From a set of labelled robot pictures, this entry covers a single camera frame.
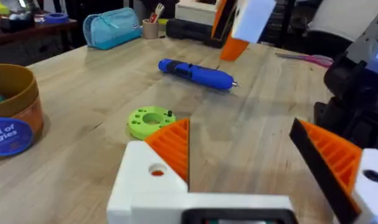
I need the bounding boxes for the beige cup with utensils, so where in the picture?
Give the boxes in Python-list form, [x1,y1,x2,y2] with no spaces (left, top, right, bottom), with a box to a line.
[141,2,166,40]

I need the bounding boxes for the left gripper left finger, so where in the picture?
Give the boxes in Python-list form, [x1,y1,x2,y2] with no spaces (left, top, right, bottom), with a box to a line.
[106,118,190,224]

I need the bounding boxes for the blue tape roll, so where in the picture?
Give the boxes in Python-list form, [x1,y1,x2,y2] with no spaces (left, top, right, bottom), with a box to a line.
[44,12,70,25]

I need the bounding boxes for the black case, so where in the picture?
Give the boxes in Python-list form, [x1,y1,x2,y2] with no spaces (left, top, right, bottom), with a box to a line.
[165,18,227,49]

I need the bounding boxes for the blue electric screwdriver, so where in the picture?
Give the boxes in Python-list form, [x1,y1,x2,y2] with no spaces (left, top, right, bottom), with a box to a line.
[158,58,242,91]

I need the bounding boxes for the white box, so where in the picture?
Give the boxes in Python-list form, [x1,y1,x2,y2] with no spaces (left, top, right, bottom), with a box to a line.
[174,0,221,26]

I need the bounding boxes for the dark wooden side table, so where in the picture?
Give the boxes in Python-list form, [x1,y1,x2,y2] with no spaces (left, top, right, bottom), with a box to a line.
[0,11,80,66]

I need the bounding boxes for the brown toy tub blue label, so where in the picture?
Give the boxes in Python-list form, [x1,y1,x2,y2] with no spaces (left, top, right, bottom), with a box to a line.
[0,63,45,158]

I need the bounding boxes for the white padded chair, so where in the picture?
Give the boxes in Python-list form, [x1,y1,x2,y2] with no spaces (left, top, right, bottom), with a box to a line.
[306,0,378,43]

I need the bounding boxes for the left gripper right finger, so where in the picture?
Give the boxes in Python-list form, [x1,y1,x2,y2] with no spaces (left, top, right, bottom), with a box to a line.
[289,118,378,224]

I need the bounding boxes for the pink and purple scissors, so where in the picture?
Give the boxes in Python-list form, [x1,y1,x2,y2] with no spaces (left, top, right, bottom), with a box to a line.
[275,52,334,68]

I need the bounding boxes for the green disc with holes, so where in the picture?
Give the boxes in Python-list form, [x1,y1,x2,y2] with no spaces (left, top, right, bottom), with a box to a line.
[127,105,177,141]

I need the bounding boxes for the light blue zip bag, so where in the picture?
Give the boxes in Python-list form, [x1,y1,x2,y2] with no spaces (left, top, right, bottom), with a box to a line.
[82,7,143,51]

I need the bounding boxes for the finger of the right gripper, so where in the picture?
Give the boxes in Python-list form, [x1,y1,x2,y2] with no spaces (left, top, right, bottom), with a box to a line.
[219,0,277,62]
[211,0,239,40]

